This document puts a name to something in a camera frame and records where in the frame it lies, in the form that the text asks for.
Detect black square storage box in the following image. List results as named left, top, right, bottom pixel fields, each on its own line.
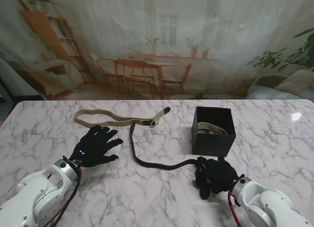
left=191, top=106, right=236, bottom=158

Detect printed room scene backdrop curtain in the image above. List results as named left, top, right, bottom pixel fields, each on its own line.
left=0, top=0, right=314, bottom=101

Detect red black right arm cables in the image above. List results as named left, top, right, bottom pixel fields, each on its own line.
left=227, top=185, right=243, bottom=227

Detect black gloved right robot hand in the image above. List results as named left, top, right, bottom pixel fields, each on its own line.
left=195, top=156, right=245, bottom=200

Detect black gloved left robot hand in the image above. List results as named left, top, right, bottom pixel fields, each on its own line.
left=70, top=125, right=124, bottom=168

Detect red black left arm cables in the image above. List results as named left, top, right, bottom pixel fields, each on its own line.
left=39, top=168, right=83, bottom=227

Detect black woven belt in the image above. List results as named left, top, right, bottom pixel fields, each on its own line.
left=129, top=122, right=211, bottom=188

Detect red black arm cables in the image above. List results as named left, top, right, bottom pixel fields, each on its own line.
left=39, top=168, right=83, bottom=227
left=227, top=185, right=243, bottom=227

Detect beige braided belt silver buckle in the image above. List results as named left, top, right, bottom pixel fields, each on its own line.
left=74, top=107, right=171, bottom=127
left=197, top=122, right=229, bottom=136

